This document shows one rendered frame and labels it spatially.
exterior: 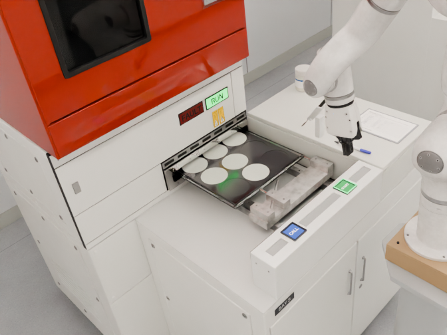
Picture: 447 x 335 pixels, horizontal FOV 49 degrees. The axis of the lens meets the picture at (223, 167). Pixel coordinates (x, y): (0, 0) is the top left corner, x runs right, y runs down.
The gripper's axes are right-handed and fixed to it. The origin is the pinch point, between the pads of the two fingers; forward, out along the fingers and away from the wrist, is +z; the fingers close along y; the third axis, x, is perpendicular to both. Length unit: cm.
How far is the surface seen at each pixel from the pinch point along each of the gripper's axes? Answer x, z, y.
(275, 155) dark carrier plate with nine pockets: 5.9, 14.1, -38.6
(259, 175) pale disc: -7.0, 14.7, -35.5
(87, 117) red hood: -53, -30, -48
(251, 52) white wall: 171, 42, -220
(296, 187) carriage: -2.0, 19.3, -23.2
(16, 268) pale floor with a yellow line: -74, 75, -185
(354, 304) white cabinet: 3, 74, -11
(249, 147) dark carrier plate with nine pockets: 4, 12, -50
